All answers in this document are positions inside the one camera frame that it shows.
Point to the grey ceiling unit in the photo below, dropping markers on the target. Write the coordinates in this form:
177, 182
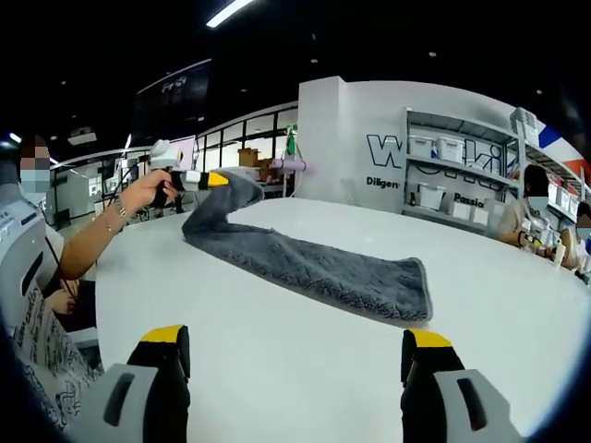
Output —
83, 136

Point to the operator person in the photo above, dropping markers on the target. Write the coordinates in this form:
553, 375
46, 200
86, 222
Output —
46, 350

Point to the white chest-worn device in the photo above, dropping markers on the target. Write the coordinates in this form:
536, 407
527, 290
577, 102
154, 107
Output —
27, 249

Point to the pink-screen computer monitor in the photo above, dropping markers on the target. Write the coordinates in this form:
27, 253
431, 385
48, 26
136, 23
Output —
190, 152

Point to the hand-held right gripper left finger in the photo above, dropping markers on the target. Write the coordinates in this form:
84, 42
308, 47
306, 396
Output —
150, 397

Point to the light blue face mask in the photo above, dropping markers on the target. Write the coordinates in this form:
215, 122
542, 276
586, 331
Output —
34, 181

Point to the silver wristwatch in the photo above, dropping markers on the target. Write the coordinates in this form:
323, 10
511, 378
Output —
121, 208

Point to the white storage shelf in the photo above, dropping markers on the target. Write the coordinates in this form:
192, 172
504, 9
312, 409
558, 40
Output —
450, 148

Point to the ceiling light strip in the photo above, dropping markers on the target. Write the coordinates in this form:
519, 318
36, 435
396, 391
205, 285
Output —
231, 13

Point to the purple rolled mat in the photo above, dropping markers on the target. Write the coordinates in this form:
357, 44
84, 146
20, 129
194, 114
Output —
288, 165

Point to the green hanging item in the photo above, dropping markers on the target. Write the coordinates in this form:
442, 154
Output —
292, 140

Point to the large black overhead display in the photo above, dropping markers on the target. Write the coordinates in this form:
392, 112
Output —
173, 97

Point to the white table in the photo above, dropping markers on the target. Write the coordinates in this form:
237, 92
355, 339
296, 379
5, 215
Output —
286, 350

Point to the grey towel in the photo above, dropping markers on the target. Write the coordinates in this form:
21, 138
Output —
323, 267

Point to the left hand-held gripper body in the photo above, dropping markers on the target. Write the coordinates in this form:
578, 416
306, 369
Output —
167, 154

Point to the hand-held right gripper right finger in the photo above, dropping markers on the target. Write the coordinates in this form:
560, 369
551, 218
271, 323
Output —
431, 397

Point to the person's left hand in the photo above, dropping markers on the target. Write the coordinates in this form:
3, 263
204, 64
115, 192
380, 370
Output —
145, 191

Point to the cardboard box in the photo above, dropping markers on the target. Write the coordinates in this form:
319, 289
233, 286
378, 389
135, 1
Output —
249, 157

